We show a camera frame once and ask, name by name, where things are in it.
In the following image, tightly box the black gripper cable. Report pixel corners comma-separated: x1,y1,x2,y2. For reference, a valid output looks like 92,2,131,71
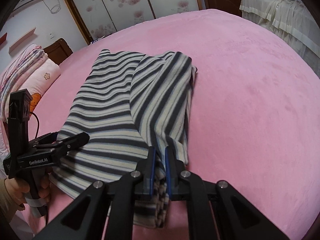
29,112,41,140

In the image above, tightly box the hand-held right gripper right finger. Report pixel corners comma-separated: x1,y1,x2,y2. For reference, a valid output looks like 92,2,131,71
165,147,290,240

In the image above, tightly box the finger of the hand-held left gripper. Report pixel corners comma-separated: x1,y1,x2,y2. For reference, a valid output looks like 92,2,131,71
54,132,90,154
32,131,61,145

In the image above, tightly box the pink bed blanket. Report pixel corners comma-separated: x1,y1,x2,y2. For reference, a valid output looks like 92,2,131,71
0,8,320,240

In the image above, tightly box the striped long-sleeve shirt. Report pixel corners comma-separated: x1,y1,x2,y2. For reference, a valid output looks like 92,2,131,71
51,49,199,228

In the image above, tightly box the dark wooden headboard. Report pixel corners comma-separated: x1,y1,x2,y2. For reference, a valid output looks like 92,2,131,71
41,38,73,65

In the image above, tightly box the floral sliding-door wardrobe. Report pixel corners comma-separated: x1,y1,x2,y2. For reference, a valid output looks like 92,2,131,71
58,0,209,46

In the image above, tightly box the cream lace-covered furniture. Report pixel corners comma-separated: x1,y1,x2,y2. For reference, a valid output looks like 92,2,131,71
239,0,320,78

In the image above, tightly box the folded pastel striped blanket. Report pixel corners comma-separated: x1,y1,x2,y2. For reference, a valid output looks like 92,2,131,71
0,49,48,120

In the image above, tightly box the person's left forearm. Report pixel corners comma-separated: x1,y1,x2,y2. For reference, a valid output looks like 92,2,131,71
0,177,13,218

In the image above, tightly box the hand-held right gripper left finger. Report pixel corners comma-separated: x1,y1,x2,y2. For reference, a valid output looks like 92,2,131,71
32,146,157,240

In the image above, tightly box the wooden wall shelf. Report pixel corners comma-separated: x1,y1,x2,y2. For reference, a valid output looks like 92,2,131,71
9,27,37,53

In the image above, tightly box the white wall cable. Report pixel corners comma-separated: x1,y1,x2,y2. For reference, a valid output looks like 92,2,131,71
42,0,62,14

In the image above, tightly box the person's left hand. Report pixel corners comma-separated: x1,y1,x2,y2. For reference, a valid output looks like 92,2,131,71
5,173,53,211

